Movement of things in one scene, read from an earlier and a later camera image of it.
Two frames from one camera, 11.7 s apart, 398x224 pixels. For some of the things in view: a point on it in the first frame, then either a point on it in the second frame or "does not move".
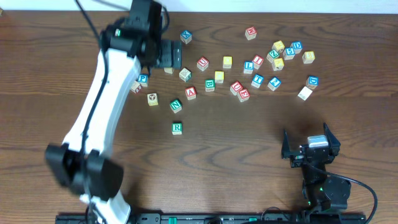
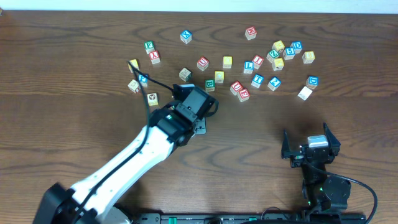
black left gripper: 176,55 to 201,126
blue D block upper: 297,46 does not move
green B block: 209,84 does not move
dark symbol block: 152,99 does not move
